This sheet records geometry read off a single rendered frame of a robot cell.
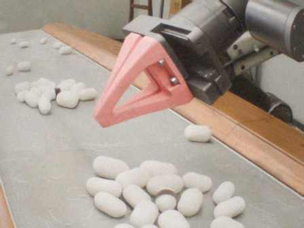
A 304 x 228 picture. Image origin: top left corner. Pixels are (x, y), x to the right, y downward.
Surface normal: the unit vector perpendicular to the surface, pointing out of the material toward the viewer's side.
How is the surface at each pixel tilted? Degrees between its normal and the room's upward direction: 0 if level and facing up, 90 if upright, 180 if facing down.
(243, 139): 45
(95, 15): 90
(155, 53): 103
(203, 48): 90
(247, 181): 0
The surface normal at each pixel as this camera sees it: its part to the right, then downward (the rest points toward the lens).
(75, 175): 0.09, -0.94
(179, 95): 0.20, 0.54
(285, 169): -0.55, -0.62
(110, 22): 0.41, 0.33
